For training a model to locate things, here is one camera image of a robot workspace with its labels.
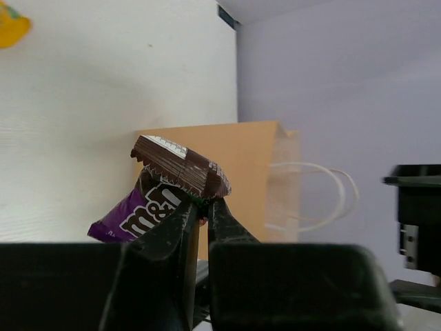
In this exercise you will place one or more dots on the brown paper bag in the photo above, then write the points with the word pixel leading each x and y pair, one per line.
pixel 262 162

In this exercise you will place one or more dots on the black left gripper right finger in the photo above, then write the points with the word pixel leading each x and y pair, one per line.
pixel 293 286

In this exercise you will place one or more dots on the dark label right table corner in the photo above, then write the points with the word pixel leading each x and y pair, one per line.
pixel 227 18

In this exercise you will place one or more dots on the far yellow M&M's packet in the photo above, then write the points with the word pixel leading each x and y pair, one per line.
pixel 13 27

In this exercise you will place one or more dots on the purple M&M's packet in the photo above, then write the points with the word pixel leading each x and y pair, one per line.
pixel 170 174

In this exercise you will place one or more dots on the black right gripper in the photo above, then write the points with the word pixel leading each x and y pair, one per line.
pixel 418 216

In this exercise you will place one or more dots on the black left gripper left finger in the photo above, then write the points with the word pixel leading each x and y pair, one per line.
pixel 155 280

